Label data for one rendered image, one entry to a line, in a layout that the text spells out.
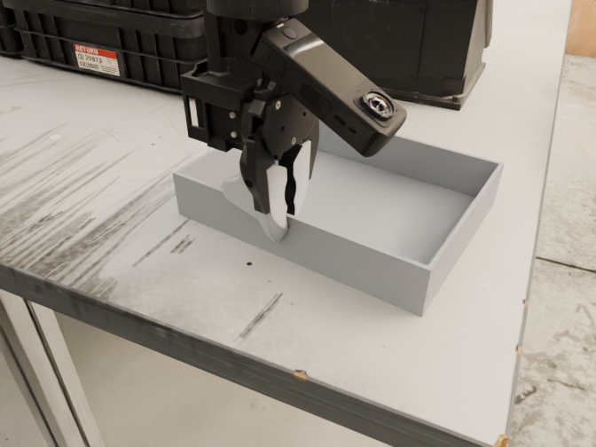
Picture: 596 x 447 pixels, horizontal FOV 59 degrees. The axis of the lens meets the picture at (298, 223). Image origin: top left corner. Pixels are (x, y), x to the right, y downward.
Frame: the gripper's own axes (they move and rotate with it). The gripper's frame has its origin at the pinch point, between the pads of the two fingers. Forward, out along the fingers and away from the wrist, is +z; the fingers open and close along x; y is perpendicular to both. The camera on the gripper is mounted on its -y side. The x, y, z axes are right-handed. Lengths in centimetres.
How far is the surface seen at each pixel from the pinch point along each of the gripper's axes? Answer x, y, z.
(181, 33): -22.1, 32.5, -7.0
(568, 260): -115, -23, 73
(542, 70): -66, -8, 3
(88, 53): -21, 52, -1
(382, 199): -13.4, -3.4, 3.0
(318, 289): 2.0, -4.7, 3.3
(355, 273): 0.2, -7.2, 1.7
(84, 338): -15, 74, 73
